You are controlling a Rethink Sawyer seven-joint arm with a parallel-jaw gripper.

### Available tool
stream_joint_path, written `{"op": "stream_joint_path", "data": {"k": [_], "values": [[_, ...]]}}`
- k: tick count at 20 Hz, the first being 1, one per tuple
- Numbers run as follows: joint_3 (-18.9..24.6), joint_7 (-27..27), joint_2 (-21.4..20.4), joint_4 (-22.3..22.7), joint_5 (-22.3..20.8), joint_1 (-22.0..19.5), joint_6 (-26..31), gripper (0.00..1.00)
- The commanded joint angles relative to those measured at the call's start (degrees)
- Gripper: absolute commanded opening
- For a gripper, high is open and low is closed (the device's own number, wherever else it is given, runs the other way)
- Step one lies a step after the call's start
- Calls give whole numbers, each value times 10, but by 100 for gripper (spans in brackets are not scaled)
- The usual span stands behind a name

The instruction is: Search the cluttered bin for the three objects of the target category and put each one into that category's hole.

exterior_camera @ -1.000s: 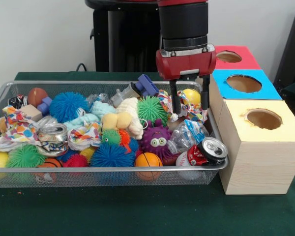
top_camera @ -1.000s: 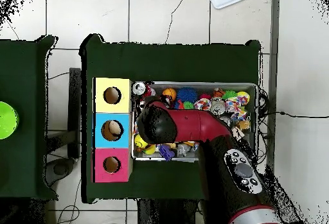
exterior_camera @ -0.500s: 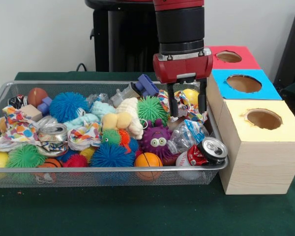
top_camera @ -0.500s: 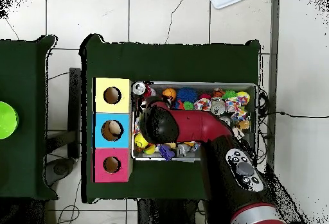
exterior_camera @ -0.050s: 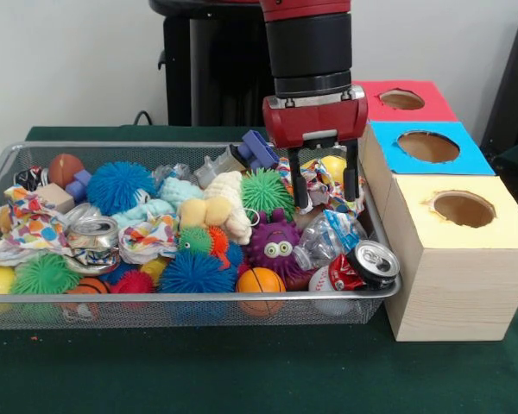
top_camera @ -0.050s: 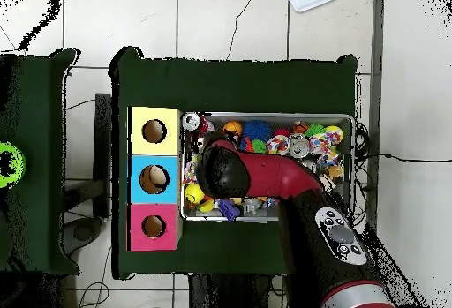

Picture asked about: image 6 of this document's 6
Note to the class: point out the dark green table cloth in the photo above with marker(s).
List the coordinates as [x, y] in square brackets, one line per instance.
[35, 110]
[229, 82]

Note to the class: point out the crushed red black can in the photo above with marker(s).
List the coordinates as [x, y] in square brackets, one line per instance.
[191, 121]

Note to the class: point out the orange foam basketball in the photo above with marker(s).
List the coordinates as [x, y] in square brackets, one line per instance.
[232, 127]

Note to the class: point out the blue spiky rubber ball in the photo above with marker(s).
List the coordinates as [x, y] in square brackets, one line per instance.
[256, 130]

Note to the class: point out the grey round floor base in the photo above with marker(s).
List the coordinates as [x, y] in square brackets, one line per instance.
[83, 232]

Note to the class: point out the colourful paper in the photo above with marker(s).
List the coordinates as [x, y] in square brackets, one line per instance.
[326, 148]
[190, 174]

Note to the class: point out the lime green bowl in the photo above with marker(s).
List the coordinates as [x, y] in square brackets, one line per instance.
[20, 163]

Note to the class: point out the wooden box with three holes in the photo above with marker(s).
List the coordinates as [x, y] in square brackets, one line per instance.
[169, 117]

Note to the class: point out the green spiky rubber ball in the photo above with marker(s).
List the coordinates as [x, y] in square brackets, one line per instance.
[315, 130]

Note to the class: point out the white tray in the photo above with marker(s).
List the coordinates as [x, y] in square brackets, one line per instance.
[310, 1]

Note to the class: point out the purple plastic toy block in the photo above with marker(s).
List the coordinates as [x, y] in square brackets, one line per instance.
[229, 210]

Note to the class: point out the crushed silver can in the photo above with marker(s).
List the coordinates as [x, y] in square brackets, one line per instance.
[299, 146]

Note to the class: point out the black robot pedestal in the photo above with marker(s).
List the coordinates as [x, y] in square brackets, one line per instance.
[226, 294]

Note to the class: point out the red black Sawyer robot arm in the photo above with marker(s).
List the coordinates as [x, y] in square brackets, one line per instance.
[279, 177]

